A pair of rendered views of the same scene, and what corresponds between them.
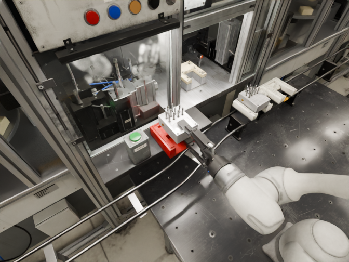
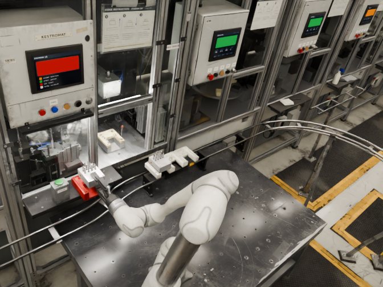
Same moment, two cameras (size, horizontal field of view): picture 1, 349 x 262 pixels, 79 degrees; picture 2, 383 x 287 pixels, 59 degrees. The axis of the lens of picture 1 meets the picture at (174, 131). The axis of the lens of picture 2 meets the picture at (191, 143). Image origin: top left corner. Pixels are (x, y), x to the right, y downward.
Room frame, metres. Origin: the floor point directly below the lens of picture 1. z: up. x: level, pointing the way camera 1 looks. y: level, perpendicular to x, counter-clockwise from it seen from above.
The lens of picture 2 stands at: (-0.86, -0.23, 2.36)
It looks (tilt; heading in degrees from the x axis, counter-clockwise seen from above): 36 degrees down; 348
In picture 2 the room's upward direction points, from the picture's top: 11 degrees clockwise
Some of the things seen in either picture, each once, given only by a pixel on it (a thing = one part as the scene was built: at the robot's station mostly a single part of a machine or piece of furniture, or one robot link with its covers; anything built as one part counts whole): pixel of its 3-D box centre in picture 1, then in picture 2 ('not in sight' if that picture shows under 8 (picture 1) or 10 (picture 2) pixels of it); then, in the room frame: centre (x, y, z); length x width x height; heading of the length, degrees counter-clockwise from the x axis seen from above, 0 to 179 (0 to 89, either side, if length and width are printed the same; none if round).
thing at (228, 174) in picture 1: (228, 178); (117, 208); (0.32, -0.17, 1.03); 0.09 x 0.06 x 0.09; 125
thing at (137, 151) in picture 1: (136, 145); (59, 189); (0.49, 0.15, 0.97); 0.08 x 0.08 x 0.12; 35
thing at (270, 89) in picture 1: (264, 100); (172, 164); (0.90, -0.50, 0.84); 0.36 x 0.14 x 0.10; 125
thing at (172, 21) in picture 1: (122, 34); (58, 120); (0.58, 0.14, 1.37); 0.36 x 0.04 x 0.04; 125
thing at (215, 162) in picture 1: (213, 161); (110, 198); (0.38, -0.13, 1.03); 0.09 x 0.07 x 0.08; 35
